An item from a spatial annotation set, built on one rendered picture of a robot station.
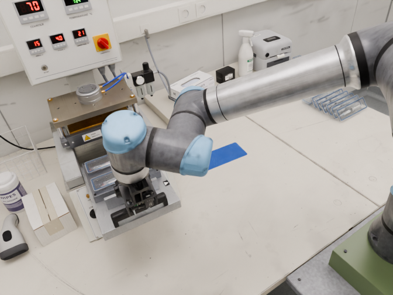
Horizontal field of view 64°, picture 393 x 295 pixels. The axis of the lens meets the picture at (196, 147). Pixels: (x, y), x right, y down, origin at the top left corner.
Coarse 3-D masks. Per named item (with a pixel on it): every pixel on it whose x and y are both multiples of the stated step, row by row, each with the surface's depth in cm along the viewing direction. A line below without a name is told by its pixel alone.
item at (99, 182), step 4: (100, 176) 91; (104, 176) 91; (108, 176) 91; (112, 176) 91; (92, 180) 90; (96, 180) 90; (100, 180) 90; (104, 180) 90; (108, 180) 90; (112, 180) 89; (92, 184) 89; (96, 184) 89; (100, 184) 89; (104, 184) 88; (108, 184) 88; (96, 188) 87
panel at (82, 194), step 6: (168, 180) 111; (84, 186) 100; (78, 192) 100; (84, 192) 100; (78, 198) 100; (84, 198) 101; (90, 198) 101; (84, 204) 101; (90, 204) 102; (84, 210) 101; (90, 210) 102; (90, 216) 102; (90, 222) 103; (96, 222) 103; (96, 228) 104; (96, 234) 104
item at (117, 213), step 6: (162, 192) 83; (162, 198) 82; (144, 204) 81; (156, 204) 83; (120, 210) 80; (126, 210) 80; (138, 210) 81; (144, 210) 82; (114, 216) 78; (120, 216) 79; (126, 216) 80; (114, 222) 79
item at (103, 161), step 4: (104, 156) 98; (92, 160) 97; (96, 160) 97; (100, 160) 97; (104, 160) 97; (108, 160) 97; (88, 164) 96; (92, 164) 96; (96, 164) 96; (100, 164) 95; (104, 164) 95; (108, 164) 95; (88, 168) 95; (92, 168) 94; (96, 168) 94; (100, 168) 94; (88, 172) 93
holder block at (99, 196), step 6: (84, 168) 96; (108, 168) 95; (96, 174) 93; (150, 174) 91; (156, 174) 92; (90, 180) 92; (90, 186) 90; (102, 192) 87; (108, 192) 88; (114, 192) 89; (96, 198) 87; (102, 198) 88
